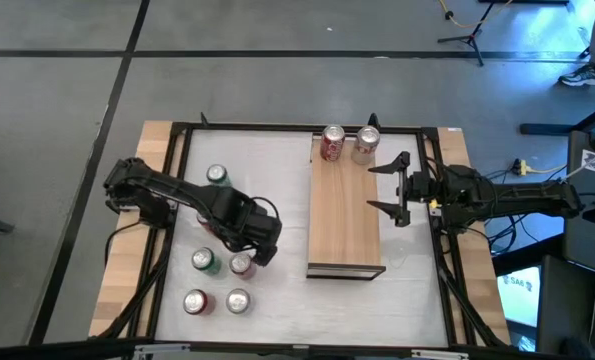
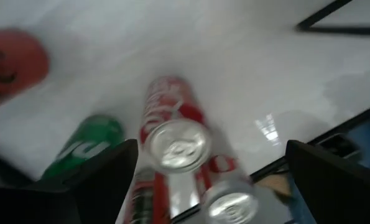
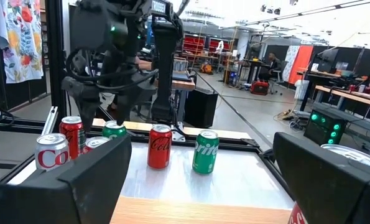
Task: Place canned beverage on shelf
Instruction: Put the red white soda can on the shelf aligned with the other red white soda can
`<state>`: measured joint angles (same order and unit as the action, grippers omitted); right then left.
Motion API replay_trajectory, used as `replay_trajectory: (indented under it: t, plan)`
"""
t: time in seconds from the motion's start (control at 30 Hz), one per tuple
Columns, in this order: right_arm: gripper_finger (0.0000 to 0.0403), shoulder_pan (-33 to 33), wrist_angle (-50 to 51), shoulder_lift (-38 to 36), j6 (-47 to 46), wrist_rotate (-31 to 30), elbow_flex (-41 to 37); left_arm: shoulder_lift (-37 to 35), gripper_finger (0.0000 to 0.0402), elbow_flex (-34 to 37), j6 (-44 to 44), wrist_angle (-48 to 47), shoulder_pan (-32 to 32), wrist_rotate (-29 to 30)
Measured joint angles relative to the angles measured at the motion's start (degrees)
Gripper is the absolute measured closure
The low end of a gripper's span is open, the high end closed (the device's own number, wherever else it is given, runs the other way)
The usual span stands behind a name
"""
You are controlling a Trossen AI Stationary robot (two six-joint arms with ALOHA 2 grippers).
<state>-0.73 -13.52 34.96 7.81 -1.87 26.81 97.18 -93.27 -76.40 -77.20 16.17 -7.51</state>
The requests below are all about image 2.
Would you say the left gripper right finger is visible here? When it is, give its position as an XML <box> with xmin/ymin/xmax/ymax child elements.
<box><xmin>285</xmin><ymin>139</ymin><xmax>370</xmax><ymax>224</ymax></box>

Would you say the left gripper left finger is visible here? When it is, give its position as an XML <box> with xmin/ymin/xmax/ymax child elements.
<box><xmin>0</xmin><ymin>138</ymin><xmax>139</xmax><ymax>224</ymax></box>

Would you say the silver Diet Coke can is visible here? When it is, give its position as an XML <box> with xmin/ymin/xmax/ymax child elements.
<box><xmin>194</xmin><ymin>155</ymin><xmax>260</xmax><ymax>224</ymax></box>

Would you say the red Coca-Cola Zero can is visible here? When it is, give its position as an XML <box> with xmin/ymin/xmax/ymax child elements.
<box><xmin>0</xmin><ymin>29</ymin><xmax>51</xmax><ymax>113</ymax></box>

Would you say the green Sprite can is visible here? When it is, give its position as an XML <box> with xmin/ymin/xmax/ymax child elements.
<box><xmin>40</xmin><ymin>114</ymin><xmax>125</xmax><ymax>183</ymax></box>

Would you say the wooden shelf black frame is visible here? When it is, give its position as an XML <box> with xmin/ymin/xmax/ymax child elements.
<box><xmin>295</xmin><ymin>0</ymin><xmax>370</xmax><ymax>36</ymax></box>

